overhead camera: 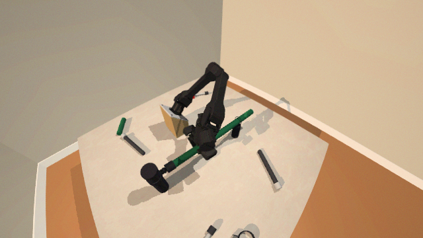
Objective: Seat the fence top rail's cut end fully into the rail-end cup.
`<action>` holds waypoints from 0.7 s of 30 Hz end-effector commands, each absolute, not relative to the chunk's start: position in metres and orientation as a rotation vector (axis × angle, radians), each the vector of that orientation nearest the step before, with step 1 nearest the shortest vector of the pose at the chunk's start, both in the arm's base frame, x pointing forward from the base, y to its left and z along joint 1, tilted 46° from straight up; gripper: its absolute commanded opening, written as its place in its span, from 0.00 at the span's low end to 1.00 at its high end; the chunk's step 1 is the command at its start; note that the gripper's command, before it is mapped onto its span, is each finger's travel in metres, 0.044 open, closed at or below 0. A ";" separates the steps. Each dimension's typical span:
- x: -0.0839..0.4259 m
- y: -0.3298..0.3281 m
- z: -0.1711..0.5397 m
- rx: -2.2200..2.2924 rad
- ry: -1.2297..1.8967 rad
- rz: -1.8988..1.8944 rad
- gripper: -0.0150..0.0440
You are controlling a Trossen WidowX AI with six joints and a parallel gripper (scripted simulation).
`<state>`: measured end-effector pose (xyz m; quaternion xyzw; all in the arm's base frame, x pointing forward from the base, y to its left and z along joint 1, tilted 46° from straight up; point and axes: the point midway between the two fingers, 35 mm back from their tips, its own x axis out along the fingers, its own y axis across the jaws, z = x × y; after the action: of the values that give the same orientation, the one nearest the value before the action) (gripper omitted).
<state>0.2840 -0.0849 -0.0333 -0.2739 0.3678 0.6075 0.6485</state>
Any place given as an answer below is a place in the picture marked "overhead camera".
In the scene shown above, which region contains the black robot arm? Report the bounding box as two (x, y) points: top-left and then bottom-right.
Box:
(169, 62), (229, 151)

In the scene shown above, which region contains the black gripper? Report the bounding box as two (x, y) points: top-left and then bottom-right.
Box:
(183, 125), (217, 161)

